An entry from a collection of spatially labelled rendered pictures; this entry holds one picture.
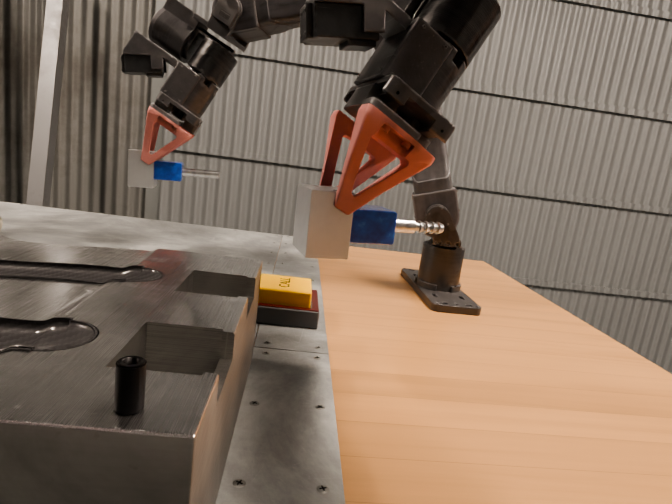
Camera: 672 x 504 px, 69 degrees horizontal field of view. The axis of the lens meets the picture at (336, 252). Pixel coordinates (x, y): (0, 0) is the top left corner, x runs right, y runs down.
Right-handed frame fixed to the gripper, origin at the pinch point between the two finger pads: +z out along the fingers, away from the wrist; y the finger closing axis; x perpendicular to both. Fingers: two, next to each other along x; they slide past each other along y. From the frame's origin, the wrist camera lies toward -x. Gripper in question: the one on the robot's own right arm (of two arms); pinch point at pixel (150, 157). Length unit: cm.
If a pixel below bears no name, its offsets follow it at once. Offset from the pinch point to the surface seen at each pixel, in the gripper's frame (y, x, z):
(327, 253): 43.5, 18.4, -5.7
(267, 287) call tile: 30.0, 19.3, 1.8
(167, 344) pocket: 55, 10, 2
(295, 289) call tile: 30.1, 22.0, 0.4
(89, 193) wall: -169, -27, 47
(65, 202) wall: -171, -34, 57
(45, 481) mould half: 64, 8, 4
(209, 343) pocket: 56, 12, 1
